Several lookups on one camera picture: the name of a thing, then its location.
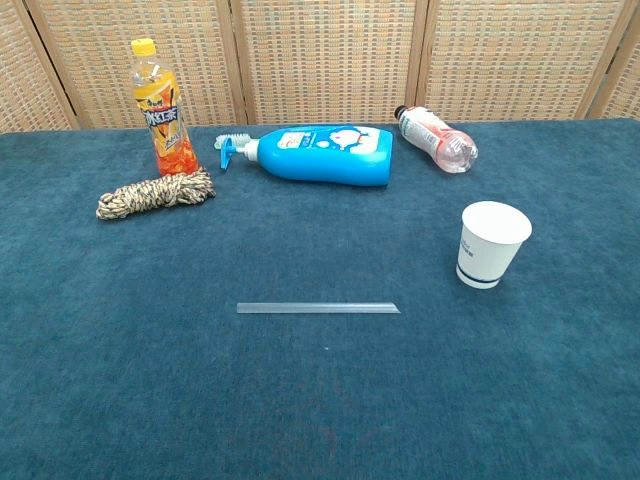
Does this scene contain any teal table cloth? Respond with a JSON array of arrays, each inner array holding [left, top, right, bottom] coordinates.
[[0, 117, 640, 480]]

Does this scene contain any white paper cup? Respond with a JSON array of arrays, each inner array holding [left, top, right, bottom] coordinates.
[[455, 200, 533, 291]]

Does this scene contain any orange iced tea bottle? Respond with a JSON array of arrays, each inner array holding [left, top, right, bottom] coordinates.
[[130, 37, 202, 178]]

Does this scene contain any pink drink plastic bottle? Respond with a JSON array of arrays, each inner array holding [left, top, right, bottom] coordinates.
[[394, 104, 479, 175]]

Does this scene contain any translucent plastic straw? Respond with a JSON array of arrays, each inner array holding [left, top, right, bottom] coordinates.
[[236, 300, 403, 316]]

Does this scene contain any braided rope bundle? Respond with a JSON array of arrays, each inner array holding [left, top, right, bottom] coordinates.
[[95, 167, 217, 221]]

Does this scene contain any blue pump detergent bottle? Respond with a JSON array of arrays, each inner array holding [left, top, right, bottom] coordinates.
[[218, 124, 395, 189]]

